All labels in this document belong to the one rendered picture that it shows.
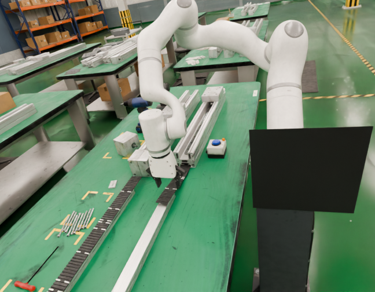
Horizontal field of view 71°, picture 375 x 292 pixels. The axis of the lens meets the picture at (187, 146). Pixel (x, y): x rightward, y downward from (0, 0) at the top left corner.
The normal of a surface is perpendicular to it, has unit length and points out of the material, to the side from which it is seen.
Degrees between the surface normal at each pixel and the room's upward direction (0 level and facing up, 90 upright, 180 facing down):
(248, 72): 90
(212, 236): 0
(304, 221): 90
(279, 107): 46
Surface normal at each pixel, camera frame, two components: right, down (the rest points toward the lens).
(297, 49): 0.07, 0.42
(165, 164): -0.23, 0.51
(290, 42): -0.15, 0.30
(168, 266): -0.17, -0.84
